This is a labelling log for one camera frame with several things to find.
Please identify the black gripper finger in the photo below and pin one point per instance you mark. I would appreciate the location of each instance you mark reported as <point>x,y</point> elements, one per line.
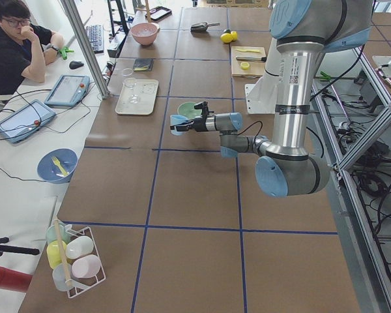
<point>180,130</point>
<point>183,123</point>

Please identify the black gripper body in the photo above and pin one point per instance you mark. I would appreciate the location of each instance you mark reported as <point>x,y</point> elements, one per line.
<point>199,124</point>

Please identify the light blue plastic cup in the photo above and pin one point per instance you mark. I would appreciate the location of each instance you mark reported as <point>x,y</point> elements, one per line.
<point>176,117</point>

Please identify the green ceramic bowl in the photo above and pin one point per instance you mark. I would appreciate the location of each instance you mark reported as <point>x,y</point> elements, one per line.
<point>187,109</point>

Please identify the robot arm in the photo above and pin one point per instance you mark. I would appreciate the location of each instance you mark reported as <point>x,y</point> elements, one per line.
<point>303,30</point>

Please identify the metal ice scoop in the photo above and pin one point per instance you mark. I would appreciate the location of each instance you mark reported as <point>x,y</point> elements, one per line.
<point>202,26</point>

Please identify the pink bowl with ice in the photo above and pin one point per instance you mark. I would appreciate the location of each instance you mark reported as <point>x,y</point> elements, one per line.
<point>145,33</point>

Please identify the blue bowl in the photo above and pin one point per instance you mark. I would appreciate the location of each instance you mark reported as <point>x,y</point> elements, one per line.
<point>50,173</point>

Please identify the cream serving tray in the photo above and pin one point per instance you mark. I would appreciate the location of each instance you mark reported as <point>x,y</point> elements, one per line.
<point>146,90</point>

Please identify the clear glass on tray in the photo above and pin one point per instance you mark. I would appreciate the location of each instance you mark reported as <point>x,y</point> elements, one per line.
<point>130,83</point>

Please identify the half lemon slice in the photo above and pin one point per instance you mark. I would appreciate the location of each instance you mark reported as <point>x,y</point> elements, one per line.
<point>244,65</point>

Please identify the grey folded cloth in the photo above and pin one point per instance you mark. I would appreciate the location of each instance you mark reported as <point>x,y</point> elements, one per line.
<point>143,64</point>

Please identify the steel muddler black cap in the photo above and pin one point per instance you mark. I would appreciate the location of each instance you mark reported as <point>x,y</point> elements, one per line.
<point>251,59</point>

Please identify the small glass dish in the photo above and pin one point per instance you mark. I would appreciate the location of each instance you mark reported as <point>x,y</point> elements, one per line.
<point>127,72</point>

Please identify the wooden cutting board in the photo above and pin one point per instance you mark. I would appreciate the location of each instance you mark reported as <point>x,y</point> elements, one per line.
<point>256,69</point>

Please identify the yellow lemon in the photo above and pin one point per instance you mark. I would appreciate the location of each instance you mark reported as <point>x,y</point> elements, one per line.
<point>234,35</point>
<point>226,38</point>

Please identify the yellow plastic knife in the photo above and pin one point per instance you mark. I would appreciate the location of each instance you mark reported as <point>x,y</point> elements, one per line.
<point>248,50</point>

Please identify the black tray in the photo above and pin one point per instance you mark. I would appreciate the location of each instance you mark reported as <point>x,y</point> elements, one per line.
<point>158,13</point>

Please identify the blue teach pendant far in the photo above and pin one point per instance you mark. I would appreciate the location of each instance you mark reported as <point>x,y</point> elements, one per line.
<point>68,91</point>

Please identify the blue teach pendant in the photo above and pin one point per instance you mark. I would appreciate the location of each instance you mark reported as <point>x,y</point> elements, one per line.
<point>68,91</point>
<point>21,124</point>

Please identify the computer mouse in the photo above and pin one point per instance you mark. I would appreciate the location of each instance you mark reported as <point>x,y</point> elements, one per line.
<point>75,64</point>

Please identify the black keyboard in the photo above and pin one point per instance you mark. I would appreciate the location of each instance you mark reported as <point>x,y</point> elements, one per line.
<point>95,35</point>

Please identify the yellow plastic fork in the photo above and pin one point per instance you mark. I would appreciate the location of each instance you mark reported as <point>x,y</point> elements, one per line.
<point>57,163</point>

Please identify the green clamp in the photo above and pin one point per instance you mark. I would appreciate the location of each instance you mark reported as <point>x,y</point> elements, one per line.
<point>64,52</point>

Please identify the blue teach pendant near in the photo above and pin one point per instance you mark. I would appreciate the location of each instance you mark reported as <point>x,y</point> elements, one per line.
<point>21,124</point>

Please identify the white cup in rack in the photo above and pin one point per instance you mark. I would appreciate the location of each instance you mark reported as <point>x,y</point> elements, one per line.
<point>79,247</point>

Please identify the pink cup in rack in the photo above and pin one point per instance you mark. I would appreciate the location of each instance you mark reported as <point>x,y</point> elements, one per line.
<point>86,267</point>

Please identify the green cup in rack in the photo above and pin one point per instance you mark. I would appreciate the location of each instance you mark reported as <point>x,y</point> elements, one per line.
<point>64,232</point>

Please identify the yellow cup in rack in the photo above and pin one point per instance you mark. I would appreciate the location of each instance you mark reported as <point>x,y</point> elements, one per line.
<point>53,254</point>

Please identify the person in black shirt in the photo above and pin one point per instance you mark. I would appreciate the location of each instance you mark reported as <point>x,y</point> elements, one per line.
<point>25,49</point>

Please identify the clear cup in rack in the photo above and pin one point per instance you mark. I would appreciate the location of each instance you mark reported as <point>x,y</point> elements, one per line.
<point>59,279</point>

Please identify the red cylinder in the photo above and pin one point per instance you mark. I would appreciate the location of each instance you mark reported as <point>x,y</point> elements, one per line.
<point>14,280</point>

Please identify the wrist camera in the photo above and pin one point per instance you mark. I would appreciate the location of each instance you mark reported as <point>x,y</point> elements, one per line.
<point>202,107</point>

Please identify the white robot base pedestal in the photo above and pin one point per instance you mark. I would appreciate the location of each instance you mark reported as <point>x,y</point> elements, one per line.
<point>267,93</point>

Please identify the white wire cup rack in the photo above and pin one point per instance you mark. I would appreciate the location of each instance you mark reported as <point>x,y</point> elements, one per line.
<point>81,285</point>

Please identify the wooden rack handle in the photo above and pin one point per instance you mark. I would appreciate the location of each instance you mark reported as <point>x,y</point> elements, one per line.
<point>66,270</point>

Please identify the aluminium frame post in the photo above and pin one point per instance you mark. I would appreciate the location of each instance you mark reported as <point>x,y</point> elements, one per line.
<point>74,18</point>

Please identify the black tripod handle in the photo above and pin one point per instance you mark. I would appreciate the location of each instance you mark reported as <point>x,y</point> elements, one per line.
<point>16,249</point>

